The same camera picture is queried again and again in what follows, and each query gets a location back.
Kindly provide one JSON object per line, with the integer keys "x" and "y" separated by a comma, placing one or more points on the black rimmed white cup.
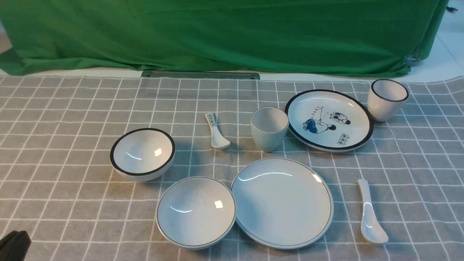
{"x": 385, "y": 98}

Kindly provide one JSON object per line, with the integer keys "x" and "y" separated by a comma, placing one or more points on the green backdrop cloth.
{"x": 339, "y": 37}

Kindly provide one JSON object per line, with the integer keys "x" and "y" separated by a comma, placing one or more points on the illustrated black rimmed plate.
{"x": 329, "y": 120}

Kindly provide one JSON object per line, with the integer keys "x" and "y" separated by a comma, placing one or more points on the pale grey rimmed plate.
{"x": 282, "y": 203}

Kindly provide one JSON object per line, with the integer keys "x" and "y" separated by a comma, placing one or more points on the small printed white spoon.
{"x": 218, "y": 141}

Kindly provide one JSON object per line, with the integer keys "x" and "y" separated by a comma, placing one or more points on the pale grey rimmed bowl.
{"x": 196, "y": 213}

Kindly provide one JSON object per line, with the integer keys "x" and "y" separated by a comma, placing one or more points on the plain white ceramic spoon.
{"x": 370, "y": 228}

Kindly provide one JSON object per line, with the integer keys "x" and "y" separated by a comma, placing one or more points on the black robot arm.
{"x": 14, "y": 246}

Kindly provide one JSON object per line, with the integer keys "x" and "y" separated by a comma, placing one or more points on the pale grey cup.
{"x": 269, "y": 125}

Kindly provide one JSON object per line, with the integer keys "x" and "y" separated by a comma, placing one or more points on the black rimmed white bowl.
{"x": 143, "y": 154}

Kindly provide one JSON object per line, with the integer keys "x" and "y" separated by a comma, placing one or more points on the metal backdrop clamp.
{"x": 412, "y": 60}

